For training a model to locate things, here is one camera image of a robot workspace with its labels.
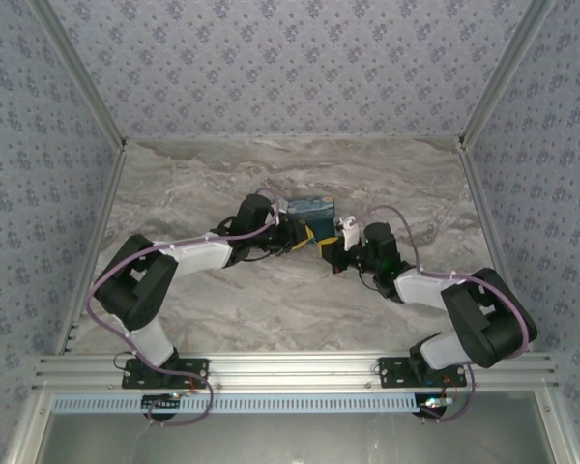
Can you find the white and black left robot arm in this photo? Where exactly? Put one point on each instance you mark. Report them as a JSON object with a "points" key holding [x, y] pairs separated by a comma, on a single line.
{"points": [[150, 338]]}

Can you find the starry night print tin box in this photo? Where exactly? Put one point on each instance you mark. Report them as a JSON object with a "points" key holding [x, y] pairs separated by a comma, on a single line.
{"points": [[319, 224]]}

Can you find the aluminium table side rail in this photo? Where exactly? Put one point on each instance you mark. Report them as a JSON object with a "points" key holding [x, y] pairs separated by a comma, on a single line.
{"points": [[108, 193], [478, 193]]}

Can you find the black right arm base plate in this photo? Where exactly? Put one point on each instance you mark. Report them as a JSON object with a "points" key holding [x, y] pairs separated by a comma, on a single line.
{"points": [[396, 374]]}

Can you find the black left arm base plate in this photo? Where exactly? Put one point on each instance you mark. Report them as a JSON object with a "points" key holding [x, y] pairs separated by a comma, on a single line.
{"points": [[135, 377]]}

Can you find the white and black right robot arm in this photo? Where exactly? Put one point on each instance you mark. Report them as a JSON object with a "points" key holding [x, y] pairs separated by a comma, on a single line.
{"points": [[483, 319]]}

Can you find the aluminium frame post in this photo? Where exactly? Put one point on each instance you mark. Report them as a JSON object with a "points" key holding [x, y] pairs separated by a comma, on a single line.
{"points": [[81, 72], [505, 72]]}

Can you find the black electronics board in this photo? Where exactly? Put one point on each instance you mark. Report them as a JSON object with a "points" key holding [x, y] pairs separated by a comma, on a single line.
{"points": [[432, 405]]}

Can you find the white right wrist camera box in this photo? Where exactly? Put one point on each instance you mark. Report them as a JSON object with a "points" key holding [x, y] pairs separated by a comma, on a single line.
{"points": [[352, 234]]}

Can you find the aluminium frame leg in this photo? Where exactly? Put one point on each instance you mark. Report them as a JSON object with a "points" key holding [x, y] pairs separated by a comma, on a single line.
{"points": [[556, 430], [26, 430]]}

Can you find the aluminium front rail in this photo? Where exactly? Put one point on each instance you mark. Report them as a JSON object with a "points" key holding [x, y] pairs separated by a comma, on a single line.
{"points": [[295, 372]]}

